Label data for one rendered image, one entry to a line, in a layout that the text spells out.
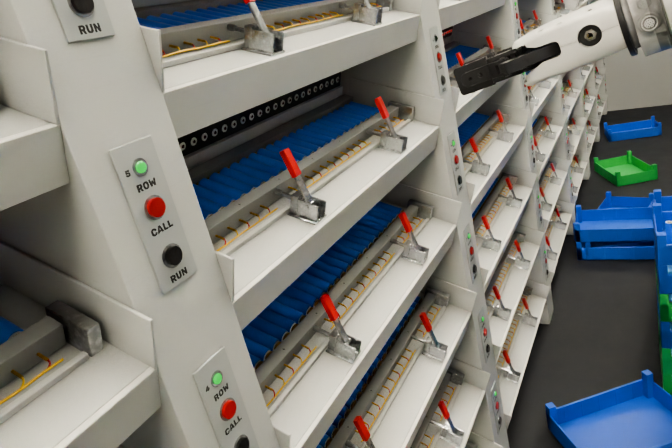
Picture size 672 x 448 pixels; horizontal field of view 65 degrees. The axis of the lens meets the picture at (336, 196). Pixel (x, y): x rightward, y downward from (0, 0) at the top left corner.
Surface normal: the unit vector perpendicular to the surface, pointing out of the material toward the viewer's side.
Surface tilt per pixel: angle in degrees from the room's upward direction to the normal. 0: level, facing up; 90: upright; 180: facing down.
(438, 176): 90
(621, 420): 0
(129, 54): 90
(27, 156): 111
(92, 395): 21
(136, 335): 90
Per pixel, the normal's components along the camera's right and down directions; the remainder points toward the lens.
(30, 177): 0.87, 0.29
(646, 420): -0.22, -0.93
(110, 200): 0.85, -0.04
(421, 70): -0.47, 0.38
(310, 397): 0.09, -0.88
